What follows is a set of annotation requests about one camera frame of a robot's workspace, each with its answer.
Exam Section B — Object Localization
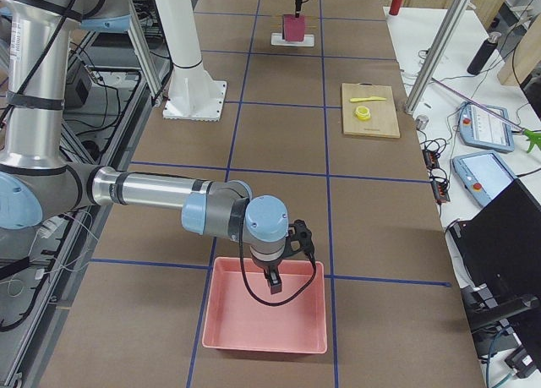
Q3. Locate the pink plastic tray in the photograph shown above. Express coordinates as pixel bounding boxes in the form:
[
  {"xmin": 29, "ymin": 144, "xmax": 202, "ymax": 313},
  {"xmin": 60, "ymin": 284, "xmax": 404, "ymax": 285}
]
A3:
[{"xmin": 202, "ymin": 257, "xmax": 327, "ymax": 354}]

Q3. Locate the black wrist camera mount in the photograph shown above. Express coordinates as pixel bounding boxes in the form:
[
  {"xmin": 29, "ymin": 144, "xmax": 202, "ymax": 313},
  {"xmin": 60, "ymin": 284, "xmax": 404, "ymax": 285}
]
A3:
[{"xmin": 282, "ymin": 219, "xmax": 315, "ymax": 261}]

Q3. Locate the black monitor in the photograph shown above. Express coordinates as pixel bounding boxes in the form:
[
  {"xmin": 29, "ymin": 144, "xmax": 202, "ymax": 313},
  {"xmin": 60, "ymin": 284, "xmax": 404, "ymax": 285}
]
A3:
[{"xmin": 449, "ymin": 179, "xmax": 540, "ymax": 364}]

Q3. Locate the green grabber stick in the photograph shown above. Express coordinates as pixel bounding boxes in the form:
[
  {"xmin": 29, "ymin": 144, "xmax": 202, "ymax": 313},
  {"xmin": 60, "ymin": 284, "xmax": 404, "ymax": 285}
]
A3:
[{"xmin": 430, "ymin": 77, "xmax": 541, "ymax": 155}]

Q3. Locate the pink microfiber cloth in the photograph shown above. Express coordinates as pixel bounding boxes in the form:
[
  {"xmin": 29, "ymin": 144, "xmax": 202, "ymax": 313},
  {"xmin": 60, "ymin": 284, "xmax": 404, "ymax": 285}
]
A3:
[{"xmin": 282, "ymin": 14, "xmax": 305, "ymax": 42}]

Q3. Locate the black water bottle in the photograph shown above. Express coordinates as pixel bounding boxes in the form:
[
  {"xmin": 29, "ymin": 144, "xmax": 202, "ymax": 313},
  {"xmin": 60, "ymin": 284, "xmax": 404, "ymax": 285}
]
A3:
[{"xmin": 467, "ymin": 31, "xmax": 501, "ymax": 75}]

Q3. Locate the yellow lemon slice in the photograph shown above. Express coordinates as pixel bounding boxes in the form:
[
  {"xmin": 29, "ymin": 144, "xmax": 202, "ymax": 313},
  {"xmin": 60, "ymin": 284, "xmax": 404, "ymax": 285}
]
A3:
[{"xmin": 354, "ymin": 106, "xmax": 371, "ymax": 121}]

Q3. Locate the yellow plastic knife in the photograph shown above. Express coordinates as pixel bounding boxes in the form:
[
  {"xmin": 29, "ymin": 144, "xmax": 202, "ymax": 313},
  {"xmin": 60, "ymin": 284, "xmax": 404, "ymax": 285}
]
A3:
[{"xmin": 349, "ymin": 96, "xmax": 387, "ymax": 103}]

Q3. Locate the wooden chopstick right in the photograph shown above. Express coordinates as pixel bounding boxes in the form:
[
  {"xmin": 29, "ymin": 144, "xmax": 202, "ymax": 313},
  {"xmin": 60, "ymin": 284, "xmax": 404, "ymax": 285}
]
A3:
[{"xmin": 272, "ymin": 24, "xmax": 317, "ymax": 29}]

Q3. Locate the small silver cylinder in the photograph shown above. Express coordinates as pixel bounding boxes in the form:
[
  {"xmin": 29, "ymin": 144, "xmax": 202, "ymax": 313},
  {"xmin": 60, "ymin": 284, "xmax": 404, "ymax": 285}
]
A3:
[{"xmin": 415, "ymin": 115, "xmax": 429, "ymax": 131}]

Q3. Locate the blue teach pendant near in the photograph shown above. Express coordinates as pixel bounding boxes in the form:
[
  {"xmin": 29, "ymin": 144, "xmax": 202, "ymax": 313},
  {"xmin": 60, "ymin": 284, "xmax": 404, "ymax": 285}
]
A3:
[{"xmin": 451, "ymin": 150, "xmax": 517, "ymax": 207}]

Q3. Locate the blue teach pendant far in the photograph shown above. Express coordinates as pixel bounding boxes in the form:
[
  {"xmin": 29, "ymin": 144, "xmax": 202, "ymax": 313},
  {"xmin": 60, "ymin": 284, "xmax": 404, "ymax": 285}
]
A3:
[{"xmin": 458, "ymin": 102, "xmax": 515, "ymax": 153}]

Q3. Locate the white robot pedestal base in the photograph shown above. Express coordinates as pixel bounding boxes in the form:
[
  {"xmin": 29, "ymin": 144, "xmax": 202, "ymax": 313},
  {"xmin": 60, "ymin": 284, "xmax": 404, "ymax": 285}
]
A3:
[{"xmin": 155, "ymin": 0, "xmax": 227, "ymax": 122}]

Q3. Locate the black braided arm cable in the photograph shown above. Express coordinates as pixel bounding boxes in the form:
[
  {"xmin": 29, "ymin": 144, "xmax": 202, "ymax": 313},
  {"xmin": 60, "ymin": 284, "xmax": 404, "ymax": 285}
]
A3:
[{"xmin": 237, "ymin": 197, "xmax": 319, "ymax": 308}]

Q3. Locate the aluminium frame post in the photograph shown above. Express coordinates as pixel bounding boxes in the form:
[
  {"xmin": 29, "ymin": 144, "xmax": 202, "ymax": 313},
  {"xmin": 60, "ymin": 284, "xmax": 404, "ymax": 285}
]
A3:
[{"xmin": 404, "ymin": 0, "xmax": 471, "ymax": 115}]

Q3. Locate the wooden cutting board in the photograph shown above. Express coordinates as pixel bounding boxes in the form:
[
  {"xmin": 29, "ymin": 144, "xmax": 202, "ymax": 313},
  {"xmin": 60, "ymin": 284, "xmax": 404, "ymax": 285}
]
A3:
[{"xmin": 341, "ymin": 83, "xmax": 401, "ymax": 139}]

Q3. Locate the blue teach pendant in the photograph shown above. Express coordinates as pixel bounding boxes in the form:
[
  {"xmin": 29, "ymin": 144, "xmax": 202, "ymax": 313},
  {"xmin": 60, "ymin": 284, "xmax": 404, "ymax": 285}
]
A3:
[
  {"xmin": 451, "ymin": 150, "xmax": 517, "ymax": 207},
  {"xmin": 458, "ymin": 102, "xmax": 515, "ymax": 153}
]

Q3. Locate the white rectangular plate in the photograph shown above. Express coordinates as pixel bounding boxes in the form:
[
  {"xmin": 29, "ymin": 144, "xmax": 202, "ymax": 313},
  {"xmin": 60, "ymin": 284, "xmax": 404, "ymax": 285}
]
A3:
[{"xmin": 270, "ymin": 32, "xmax": 316, "ymax": 48}]

